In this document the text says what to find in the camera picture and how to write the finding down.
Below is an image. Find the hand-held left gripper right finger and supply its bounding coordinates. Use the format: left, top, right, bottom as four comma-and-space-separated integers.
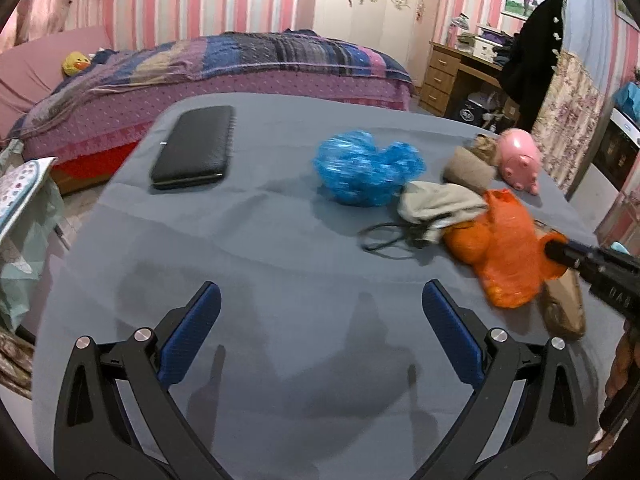
412, 280, 588, 480

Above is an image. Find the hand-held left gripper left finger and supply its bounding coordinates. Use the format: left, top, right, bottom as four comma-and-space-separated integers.
55, 281, 226, 480

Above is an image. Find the orange plastic bag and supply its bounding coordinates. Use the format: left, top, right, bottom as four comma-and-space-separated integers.
472, 189, 571, 309

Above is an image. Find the black cord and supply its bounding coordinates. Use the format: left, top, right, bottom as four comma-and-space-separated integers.
360, 222, 443, 261

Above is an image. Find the small cardboard tube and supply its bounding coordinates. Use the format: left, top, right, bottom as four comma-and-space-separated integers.
445, 149, 497, 193

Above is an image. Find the beige cloth pouch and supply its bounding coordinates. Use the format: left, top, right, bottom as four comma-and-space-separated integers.
397, 181, 488, 241

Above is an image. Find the blue plastic bag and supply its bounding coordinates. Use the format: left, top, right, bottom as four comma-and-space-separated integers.
312, 130, 426, 208

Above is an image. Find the person's right hand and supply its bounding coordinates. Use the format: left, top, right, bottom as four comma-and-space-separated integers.
602, 320, 640, 416

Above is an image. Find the grey-blue tablecloth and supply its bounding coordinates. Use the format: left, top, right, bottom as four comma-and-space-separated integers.
30, 92, 608, 480

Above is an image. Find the water dispenser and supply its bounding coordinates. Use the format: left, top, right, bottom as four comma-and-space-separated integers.
565, 107, 640, 221

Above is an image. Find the pink pig mug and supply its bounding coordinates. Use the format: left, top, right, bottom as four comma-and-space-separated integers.
495, 128, 543, 196

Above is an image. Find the floral curtain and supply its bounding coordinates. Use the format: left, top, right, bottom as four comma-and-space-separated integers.
530, 50, 608, 196

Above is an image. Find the blue cloth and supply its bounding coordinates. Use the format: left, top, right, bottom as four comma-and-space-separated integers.
614, 82, 640, 123

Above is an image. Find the black box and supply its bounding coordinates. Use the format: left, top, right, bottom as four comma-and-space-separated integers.
452, 92, 488, 123

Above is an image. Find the pale green plastic bag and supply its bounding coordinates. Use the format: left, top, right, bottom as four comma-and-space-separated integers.
0, 175, 66, 333

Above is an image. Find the black textured case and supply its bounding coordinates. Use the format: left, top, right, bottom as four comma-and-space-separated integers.
150, 105, 236, 191

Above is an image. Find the black coat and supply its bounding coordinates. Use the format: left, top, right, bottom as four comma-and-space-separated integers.
500, 0, 568, 133

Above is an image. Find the wooden desk with drawers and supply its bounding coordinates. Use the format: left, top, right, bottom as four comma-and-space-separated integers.
420, 42, 521, 121

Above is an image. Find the white dotted cushion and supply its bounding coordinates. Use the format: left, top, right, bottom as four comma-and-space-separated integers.
0, 156, 58, 241

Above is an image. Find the white storage box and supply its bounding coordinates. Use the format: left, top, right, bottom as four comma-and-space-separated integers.
472, 25, 506, 58

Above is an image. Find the bed with purple skirt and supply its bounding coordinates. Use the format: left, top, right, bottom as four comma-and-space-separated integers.
0, 27, 416, 196

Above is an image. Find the pale blue sheer curtain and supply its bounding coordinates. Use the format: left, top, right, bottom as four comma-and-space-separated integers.
562, 0, 618, 61

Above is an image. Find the desk lamp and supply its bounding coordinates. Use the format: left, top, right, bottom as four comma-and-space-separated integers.
447, 12, 471, 48

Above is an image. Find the striped purple blue quilt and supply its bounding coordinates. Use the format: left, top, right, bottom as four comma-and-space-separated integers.
20, 30, 413, 131

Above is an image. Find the yellow duck plush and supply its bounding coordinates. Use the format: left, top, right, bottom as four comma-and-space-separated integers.
61, 51, 92, 78

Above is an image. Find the white wardrobe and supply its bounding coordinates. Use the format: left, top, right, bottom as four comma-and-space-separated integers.
312, 0, 441, 68

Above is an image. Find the pink headboard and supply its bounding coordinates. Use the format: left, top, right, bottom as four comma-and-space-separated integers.
0, 27, 113, 131

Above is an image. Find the wall picture with clock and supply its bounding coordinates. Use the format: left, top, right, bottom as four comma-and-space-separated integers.
612, 0, 640, 31

